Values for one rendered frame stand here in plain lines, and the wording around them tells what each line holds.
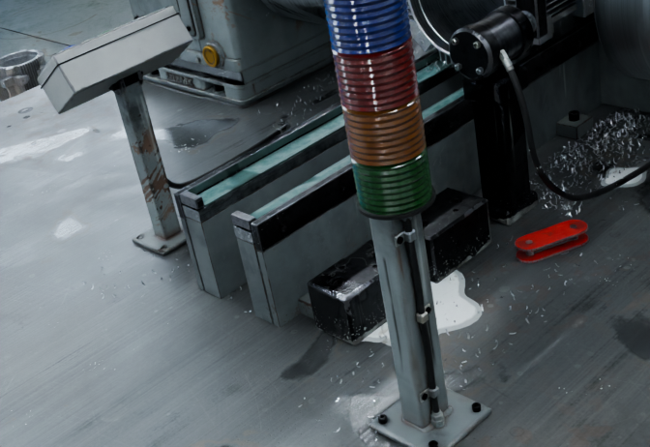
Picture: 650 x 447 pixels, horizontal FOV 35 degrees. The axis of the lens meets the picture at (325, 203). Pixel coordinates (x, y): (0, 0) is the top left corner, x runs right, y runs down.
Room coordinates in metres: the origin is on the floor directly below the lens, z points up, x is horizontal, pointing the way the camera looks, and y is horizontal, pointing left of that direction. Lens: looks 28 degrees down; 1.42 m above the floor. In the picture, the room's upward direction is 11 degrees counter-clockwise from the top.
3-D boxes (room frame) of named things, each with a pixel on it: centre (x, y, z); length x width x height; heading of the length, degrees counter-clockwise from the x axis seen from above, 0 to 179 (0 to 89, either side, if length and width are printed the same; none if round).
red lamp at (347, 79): (0.72, -0.06, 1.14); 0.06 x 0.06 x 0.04
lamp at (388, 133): (0.72, -0.06, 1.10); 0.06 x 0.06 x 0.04
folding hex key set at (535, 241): (0.96, -0.24, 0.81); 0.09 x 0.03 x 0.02; 105
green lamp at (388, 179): (0.72, -0.06, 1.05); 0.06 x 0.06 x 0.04
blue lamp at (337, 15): (0.72, -0.06, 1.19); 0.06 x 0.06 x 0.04
